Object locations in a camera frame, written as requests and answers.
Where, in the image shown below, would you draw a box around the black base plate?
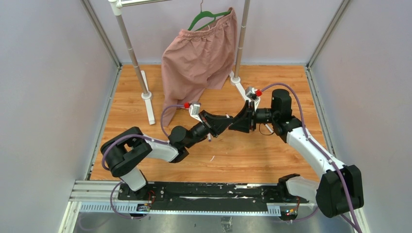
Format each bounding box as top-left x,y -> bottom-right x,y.
117,182 -> 308,213

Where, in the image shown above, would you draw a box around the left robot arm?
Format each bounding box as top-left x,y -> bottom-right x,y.
101,110 -> 234,200

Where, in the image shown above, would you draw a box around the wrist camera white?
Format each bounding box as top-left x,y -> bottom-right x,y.
189,102 -> 201,118
245,86 -> 262,110

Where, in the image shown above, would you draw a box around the pink shorts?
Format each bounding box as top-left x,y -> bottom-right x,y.
161,7 -> 238,126

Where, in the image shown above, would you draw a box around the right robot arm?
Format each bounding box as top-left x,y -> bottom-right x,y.
229,87 -> 364,218

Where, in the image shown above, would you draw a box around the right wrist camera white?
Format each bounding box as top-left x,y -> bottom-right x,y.
245,86 -> 262,110

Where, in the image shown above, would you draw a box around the aluminium frame rail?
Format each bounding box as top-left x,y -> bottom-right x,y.
59,181 -> 355,233

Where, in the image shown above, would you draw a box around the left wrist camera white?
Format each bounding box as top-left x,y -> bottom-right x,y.
189,102 -> 201,118

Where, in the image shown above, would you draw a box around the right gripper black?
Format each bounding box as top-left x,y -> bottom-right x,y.
229,100 -> 278,134

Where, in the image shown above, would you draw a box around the green clothes hanger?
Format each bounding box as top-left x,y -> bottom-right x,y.
188,0 -> 231,32

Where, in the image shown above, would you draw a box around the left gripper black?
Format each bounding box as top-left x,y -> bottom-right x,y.
185,111 -> 234,150

